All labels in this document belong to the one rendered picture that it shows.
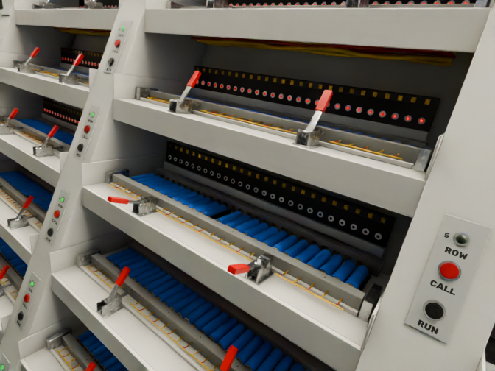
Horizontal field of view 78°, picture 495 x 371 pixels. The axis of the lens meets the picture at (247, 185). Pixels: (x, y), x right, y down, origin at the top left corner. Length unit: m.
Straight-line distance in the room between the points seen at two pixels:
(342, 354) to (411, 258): 0.14
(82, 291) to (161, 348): 0.22
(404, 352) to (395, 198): 0.16
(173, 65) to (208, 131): 0.34
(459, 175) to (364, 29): 0.23
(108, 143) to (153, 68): 0.20
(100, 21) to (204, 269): 0.67
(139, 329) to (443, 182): 0.53
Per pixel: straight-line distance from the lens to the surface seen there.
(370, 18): 0.49
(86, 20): 0.98
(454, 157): 0.39
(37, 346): 0.90
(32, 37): 1.42
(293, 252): 0.50
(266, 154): 0.45
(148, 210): 0.61
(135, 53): 0.76
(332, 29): 0.50
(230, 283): 0.47
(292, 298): 0.44
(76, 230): 0.78
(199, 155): 0.72
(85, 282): 0.76
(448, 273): 0.38
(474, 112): 0.41
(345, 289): 0.44
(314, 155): 0.42
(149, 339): 0.63
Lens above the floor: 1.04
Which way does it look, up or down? 1 degrees down
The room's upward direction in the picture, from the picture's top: 20 degrees clockwise
